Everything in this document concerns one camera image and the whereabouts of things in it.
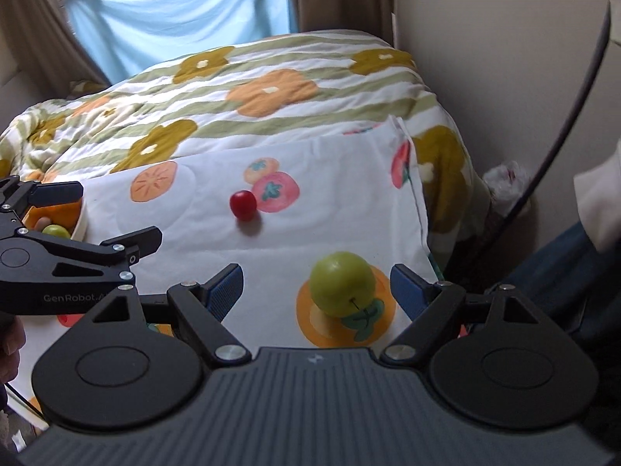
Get light blue cloth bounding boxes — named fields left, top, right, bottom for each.
left=65, top=0, right=299, bottom=85

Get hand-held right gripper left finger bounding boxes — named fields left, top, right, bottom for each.
left=90, top=263, right=252, bottom=367

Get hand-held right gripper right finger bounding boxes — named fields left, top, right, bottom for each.
left=380, top=263, right=539, bottom=365

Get white plastic bag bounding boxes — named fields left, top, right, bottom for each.
left=482, top=160, right=534, bottom=214

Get duck print plate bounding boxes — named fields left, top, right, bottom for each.
left=22, top=197, right=89, bottom=242

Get black cable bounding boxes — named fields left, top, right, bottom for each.
left=502, top=0, right=613, bottom=226

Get brown curtain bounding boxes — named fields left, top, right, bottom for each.
left=0, top=0, right=112, bottom=108
left=284, top=0, right=401, bottom=49

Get person's white top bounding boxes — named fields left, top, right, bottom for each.
left=574, top=141, right=621, bottom=253

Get green apple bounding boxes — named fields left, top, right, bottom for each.
left=309, top=251, right=377, bottom=318

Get small red fruit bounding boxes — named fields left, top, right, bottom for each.
left=229, top=190, right=258, bottom=221

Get person's left hand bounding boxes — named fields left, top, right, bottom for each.
left=0, top=319, right=26, bottom=384

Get floral striped blanket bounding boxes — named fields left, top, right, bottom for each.
left=0, top=29, right=491, bottom=248

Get person's blue trousers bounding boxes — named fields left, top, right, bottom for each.
left=500, top=223, right=621, bottom=447

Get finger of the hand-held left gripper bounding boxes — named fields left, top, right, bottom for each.
left=0, top=176, right=83, bottom=238
left=22, top=226, right=164, bottom=278

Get white persimmon print cloth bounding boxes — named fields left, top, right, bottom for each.
left=5, top=115, right=435, bottom=418

